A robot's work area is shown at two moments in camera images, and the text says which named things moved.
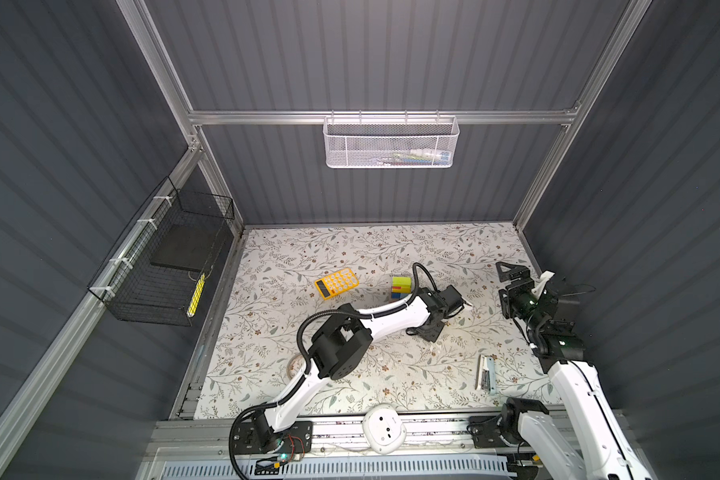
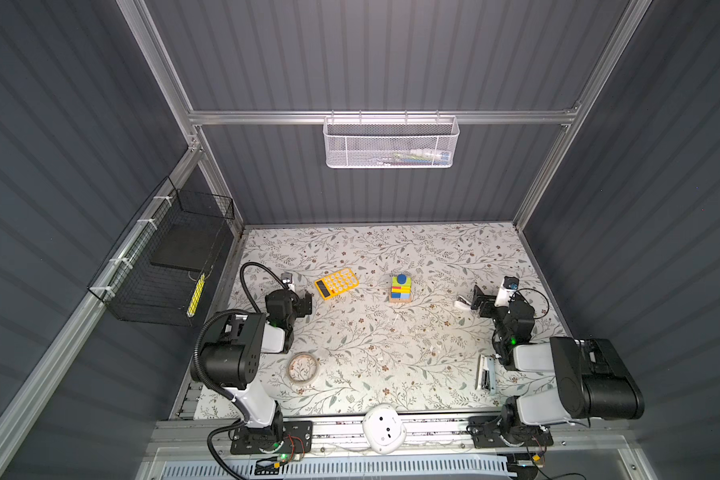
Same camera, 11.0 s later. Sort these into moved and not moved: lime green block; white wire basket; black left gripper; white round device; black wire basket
Moved: black left gripper
Not moved: white wire basket; lime green block; black wire basket; white round device
